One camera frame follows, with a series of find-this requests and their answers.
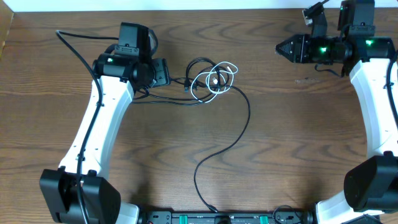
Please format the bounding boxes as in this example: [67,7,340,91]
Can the white usb cable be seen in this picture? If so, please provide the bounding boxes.
[190,61,239,104]

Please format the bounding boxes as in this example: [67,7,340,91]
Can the black usb cable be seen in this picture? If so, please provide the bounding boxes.
[132,57,251,213]

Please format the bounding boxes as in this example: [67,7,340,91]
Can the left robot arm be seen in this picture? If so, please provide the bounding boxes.
[39,22,170,223]

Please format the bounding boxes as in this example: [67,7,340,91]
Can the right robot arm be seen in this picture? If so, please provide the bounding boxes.
[275,0,397,223]

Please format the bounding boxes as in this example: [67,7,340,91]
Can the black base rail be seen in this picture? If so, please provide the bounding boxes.
[137,208,316,224]

